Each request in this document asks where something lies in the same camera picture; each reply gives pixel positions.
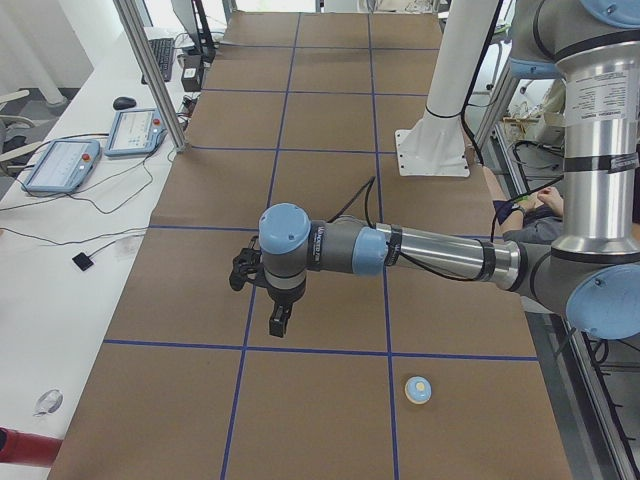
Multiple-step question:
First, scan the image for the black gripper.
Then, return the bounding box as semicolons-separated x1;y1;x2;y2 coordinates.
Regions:
266;279;304;336

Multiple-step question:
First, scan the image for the blue round desk bell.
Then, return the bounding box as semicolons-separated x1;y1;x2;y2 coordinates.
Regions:
404;376;432;405

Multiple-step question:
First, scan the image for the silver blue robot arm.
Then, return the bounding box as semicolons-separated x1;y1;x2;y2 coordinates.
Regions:
254;1;639;339

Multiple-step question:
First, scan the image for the small black square sensor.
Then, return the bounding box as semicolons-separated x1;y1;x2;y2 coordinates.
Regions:
72;252;94;271

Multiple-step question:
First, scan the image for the far blue teach pendant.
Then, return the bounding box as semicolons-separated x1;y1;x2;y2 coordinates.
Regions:
104;109;166;157

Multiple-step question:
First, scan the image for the blue teach pendant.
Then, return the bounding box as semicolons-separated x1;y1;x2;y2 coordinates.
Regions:
22;139;101;194
104;109;166;157

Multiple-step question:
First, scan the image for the black box device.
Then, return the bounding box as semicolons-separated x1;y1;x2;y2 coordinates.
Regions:
181;55;204;92

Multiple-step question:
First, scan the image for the near blue teach pendant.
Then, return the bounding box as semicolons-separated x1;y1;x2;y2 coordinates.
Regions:
22;139;101;194

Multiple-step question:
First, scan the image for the black computer mouse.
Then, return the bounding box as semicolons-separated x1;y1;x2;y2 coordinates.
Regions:
112;96;137;111

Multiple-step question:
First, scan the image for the black monitor stand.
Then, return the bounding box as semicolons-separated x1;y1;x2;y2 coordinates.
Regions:
171;0;217;63

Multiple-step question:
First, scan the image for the seated person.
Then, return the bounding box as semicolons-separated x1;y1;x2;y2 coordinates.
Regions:
483;167;564;245

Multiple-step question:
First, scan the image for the red cylinder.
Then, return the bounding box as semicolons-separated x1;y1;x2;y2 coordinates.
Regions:
1;427;63;467

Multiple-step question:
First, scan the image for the black keyboard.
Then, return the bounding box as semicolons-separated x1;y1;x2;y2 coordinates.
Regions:
148;38;174;82

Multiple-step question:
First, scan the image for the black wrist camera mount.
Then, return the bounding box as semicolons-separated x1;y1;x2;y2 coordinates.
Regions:
229;247;267;291

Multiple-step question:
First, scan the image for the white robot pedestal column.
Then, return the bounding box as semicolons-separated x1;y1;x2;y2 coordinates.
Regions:
395;0;501;178

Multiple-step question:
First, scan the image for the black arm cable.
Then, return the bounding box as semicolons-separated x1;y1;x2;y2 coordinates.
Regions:
329;175;491;282

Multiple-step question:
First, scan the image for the aluminium frame post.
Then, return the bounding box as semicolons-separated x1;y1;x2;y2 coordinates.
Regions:
113;0;187;153

